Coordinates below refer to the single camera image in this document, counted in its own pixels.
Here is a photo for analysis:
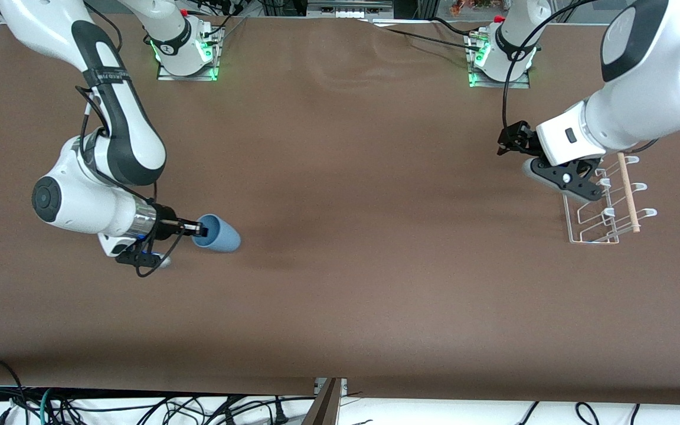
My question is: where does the white wire rack wooden rod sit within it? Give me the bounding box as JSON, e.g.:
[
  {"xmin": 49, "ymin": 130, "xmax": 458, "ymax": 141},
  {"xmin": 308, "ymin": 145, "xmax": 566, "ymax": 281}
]
[{"xmin": 563, "ymin": 152, "xmax": 658, "ymax": 245}]

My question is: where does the black cable on table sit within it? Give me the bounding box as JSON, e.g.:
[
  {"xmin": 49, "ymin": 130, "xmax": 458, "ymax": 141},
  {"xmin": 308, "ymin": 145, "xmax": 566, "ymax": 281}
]
[{"xmin": 370, "ymin": 17, "xmax": 478, "ymax": 49}]

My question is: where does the thin black cable loop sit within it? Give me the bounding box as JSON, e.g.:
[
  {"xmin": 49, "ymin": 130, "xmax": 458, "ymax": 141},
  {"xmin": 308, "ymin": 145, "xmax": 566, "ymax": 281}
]
[{"xmin": 575, "ymin": 402, "xmax": 601, "ymax": 425}]

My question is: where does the blue cup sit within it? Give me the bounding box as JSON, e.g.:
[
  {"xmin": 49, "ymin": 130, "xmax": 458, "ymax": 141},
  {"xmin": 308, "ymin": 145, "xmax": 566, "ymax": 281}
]
[{"xmin": 191, "ymin": 214, "xmax": 241, "ymax": 254}]

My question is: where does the aluminium frame profile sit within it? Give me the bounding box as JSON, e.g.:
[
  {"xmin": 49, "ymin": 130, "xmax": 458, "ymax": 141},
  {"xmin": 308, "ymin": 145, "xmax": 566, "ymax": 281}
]
[{"xmin": 301, "ymin": 378, "xmax": 348, "ymax": 425}]

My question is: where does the brown table cover sheet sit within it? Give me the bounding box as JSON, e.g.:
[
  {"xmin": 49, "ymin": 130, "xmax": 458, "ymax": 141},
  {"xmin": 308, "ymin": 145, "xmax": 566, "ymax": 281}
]
[{"xmin": 0, "ymin": 11, "xmax": 680, "ymax": 407}]

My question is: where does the white power strip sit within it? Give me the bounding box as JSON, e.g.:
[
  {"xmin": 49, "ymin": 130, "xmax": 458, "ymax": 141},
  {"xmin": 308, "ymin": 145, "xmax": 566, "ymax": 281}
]
[{"xmin": 307, "ymin": 0, "xmax": 394, "ymax": 19}]

